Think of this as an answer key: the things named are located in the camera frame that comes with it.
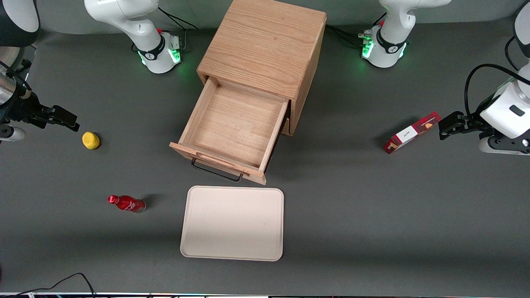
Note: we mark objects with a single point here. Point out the beige plastic tray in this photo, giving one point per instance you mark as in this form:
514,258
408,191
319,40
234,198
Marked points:
232,223

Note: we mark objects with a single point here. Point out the yellow lemon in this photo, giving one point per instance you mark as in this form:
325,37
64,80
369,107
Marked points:
90,140

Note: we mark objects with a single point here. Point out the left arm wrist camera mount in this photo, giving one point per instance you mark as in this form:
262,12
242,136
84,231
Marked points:
503,145

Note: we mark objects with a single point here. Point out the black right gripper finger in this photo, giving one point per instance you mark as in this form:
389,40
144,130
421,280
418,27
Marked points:
64,114
71,126

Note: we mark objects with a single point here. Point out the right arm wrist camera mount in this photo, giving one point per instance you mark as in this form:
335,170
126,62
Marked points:
11,134

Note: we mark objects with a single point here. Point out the red metal bottle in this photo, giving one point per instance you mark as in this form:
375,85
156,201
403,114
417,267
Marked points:
128,204

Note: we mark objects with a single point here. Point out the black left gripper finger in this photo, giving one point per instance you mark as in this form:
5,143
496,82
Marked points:
452,118
449,133

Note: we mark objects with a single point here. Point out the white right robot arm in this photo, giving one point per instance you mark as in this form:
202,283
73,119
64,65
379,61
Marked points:
124,16

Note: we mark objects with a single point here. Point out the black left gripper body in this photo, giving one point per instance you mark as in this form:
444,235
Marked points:
469,122

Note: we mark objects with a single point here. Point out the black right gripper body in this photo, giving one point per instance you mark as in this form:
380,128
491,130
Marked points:
25,108

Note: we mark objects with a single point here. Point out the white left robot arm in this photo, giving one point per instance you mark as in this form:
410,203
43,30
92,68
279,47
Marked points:
389,41

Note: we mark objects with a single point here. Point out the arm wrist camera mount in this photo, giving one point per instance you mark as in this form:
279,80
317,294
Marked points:
503,145
11,134

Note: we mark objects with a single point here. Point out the wooden drawer with lip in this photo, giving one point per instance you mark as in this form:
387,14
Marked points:
236,124

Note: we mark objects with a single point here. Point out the red and white snack box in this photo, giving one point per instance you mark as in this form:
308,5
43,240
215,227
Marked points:
412,132

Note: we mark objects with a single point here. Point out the wooden drawer cabinet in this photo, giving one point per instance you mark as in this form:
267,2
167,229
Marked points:
265,45

